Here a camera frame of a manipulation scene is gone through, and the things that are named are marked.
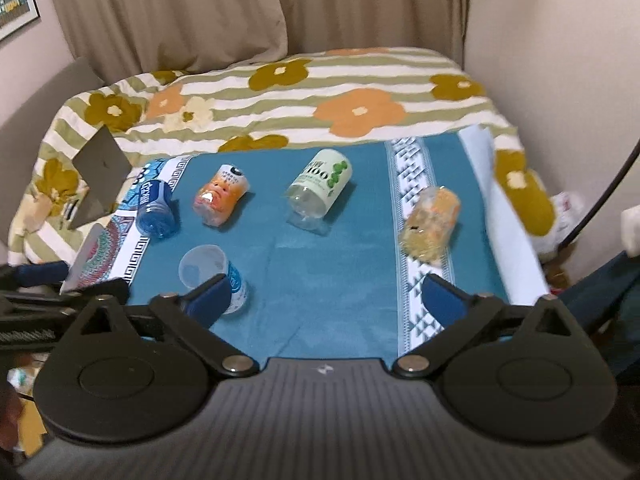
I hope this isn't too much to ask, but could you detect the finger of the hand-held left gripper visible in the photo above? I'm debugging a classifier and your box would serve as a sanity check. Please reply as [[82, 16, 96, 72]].
[[0, 261, 131, 312]]

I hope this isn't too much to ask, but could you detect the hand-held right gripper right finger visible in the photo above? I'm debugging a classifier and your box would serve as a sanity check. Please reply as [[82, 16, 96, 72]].
[[391, 274, 581, 379]]

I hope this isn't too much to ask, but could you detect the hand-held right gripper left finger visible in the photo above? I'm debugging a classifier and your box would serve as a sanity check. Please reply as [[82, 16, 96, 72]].
[[62, 273, 260, 378]]

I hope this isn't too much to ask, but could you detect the clear cup with blue label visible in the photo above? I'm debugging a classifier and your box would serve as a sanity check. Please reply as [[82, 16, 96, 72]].
[[178, 244, 250, 316]]

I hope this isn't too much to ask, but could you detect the clear cup with green label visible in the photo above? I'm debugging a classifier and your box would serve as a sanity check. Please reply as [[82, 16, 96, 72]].
[[285, 148, 353, 233]]

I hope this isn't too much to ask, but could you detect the crumpled plastic packaging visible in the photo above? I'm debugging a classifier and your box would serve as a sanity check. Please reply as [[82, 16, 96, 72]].
[[5, 352, 47, 402]]

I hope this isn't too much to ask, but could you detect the grey folded card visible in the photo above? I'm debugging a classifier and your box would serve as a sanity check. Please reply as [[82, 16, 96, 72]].
[[70, 124, 132, 231]]

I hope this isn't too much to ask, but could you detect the teal patterned cloth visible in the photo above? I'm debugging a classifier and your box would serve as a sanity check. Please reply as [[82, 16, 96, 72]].
[[60, 127, 551, 357]]

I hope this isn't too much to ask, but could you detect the white plastic bag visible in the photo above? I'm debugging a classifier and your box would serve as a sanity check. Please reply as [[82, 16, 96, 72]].
[[530, 191, 586, 262]]

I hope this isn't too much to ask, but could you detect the grey bed headboard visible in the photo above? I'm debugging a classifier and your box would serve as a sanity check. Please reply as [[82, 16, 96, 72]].
[[0, 56, 103, 261]]

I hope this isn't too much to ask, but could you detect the dark blue cloth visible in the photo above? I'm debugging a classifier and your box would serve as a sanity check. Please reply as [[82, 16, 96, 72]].
[[552, 250, 640, 386]]

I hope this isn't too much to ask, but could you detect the white box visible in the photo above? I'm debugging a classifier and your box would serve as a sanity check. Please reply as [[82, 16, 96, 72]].
[[620, 207, 640, 257]]

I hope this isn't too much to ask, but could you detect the floral striped blanket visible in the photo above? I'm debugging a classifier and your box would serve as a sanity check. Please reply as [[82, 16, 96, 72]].
[[7, 46, 558, 267]]

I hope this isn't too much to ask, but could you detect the beige curtain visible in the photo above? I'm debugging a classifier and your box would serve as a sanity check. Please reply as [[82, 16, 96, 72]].
[[42, 0, 473, 87]]

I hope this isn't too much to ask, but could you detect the black cable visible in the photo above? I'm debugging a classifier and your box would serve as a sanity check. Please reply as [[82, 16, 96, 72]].
[[560, 135, 640, 251]]

